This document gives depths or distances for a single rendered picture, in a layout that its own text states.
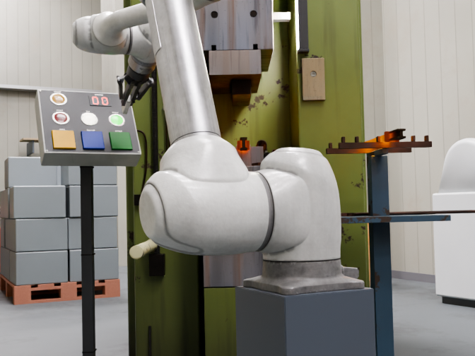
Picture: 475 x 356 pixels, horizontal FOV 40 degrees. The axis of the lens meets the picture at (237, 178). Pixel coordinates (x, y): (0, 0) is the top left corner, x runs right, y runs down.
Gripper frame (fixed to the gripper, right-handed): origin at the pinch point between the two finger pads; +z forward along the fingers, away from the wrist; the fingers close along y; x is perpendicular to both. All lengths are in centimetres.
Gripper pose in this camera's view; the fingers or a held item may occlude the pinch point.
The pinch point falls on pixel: (126, 104)
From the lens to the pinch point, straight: 233.5
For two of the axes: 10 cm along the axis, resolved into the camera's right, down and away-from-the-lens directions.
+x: -2.3, -8.4, 4.9
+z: -3.6, 5.4, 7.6
